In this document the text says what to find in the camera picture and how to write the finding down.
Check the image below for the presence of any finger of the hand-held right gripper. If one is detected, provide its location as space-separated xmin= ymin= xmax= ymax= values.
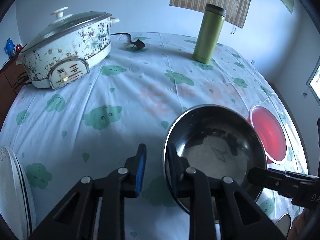
xmin=247 ymin=166 xmax=300 ymax=198

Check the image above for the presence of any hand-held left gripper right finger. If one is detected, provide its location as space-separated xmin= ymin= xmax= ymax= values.
xmin=166 ymin=145 xmax=285 ymax=240

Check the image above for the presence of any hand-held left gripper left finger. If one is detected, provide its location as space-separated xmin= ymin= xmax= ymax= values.
xmin=29 ymin=144 xmax=147 ymax=240

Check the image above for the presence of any white enamel bowl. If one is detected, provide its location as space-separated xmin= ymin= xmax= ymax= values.
xmin=275 ymin=214 xmax=292 ymax=240

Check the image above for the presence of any red plastic bowl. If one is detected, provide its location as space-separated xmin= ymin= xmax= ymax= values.
xmin=246 ymin=104 xmax=287 ymax=165

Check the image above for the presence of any stainless steel bowl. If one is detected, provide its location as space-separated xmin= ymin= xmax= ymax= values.
xmin=164 ymin=104 xmax=267 ymax=215

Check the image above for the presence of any white plate with blue pattern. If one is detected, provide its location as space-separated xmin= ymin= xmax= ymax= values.
xmin=12 ymin=152 xmax=37 ymax=240

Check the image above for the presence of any white plate with red flowers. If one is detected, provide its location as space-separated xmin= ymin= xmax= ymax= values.
xmin=0 ymin=146 xmax=29 ymax=240

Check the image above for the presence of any printed green cloud tablecloth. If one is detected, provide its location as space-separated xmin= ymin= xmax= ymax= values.
xmin=0 ymin=31 xmax=310 ymax=240

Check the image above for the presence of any bright window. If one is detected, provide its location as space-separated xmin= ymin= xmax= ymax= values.
xmin=306 ymin=62 xmax=320 ymax=103

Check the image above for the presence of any green thermos flask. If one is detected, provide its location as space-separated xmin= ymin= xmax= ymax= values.
xmin=192 ymin=4 xmax=227 ymax=64

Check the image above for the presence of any white speckled electric pot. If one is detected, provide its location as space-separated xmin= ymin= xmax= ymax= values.
xmin=16 ymin=11 xmax=120 ymax=90

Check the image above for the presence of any brown wooden sideboard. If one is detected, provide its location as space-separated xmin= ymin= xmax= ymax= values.
xmin=0 ymin=44 xmax=28 ymax=130

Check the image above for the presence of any glass pot lid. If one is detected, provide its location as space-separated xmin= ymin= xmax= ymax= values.
xmin=19 ymin=7 xmax=112 ymax=54

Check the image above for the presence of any blue bottle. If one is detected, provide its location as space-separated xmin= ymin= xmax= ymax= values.
xmin=4 ymin=38 xmax=14 ymax=57

